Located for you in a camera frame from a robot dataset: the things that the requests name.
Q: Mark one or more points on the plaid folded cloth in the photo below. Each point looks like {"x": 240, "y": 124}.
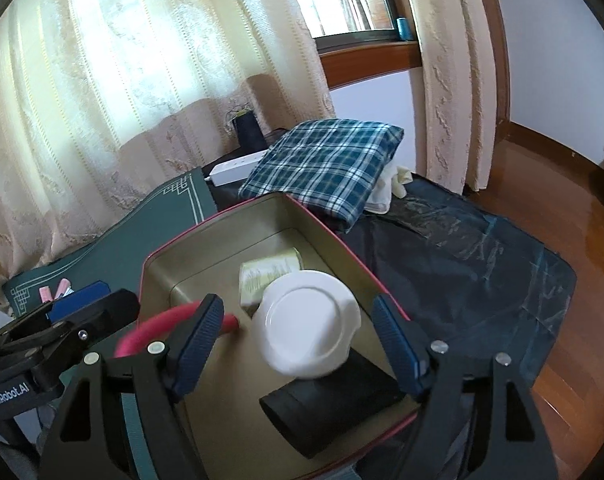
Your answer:
{"x": 322, "y": 170}

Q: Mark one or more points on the cream thread roll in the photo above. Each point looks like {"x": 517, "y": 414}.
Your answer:
{"x": 267, "y": 272}

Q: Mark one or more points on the green desk mat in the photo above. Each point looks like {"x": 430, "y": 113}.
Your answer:
{"x": 147, "y": 225}

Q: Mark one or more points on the white crumpled cloth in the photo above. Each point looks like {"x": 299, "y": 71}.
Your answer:
{"x": 382, "y": 195}

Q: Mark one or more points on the red tin box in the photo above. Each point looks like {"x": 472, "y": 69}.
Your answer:
{"x": 302, "y": 225}

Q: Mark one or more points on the blue medicine box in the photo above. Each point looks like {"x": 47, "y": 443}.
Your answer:
{"x": 79, "y": 300}

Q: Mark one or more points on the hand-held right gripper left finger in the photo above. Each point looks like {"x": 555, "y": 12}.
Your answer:
{"x": 202, "y": 345}

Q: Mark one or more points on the dark plastic sheet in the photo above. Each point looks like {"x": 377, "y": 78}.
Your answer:
{"x": 457, "y": 260}

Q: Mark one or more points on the wooden window frame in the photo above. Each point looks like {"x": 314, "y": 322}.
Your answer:
{"x": 372, "y": 60}

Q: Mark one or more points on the cream patterned curtain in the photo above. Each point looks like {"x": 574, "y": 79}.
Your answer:
{"x": 132, "y": 60}
{"x": 447, "y": 85}

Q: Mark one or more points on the white power strip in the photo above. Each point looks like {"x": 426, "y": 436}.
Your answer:
{"x": 232, "y": 167}

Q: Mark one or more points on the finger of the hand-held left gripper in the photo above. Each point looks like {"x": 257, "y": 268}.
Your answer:
{"x": 97, "y": 317}

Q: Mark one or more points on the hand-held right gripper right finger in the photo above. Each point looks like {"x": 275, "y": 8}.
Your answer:
{"x": 394, "y": 350}

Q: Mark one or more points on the black cylinder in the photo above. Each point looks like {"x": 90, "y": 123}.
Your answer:
{"x": 332, "y": 410}

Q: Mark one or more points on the blue thread spool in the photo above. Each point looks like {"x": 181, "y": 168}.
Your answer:
{"x": 403, "y": 30}

